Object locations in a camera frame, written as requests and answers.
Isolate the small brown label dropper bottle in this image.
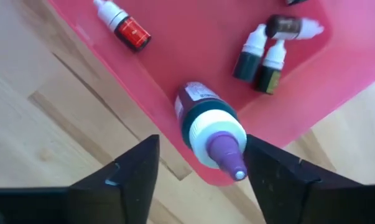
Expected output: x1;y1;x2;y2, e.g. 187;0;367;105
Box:
264;14;325;40

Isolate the small yellow-green label dropper bottle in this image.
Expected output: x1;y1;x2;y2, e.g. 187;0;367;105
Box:
254;39;287;96

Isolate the large purple food coloring bottle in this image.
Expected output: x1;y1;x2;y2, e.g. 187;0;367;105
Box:
174;81;249;182

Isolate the small dark green dropper bottle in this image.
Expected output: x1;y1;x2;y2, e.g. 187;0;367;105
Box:
232;24;269;83

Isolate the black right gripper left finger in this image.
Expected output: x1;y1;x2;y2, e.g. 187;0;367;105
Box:
0;134;160;224

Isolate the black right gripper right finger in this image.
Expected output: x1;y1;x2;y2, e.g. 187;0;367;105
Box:
243;134;375;224

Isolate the small red label dropper bottle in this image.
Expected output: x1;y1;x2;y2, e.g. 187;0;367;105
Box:
92;0;152;52

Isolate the pink plastic bin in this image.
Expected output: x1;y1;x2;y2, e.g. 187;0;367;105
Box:
47;0;375;187

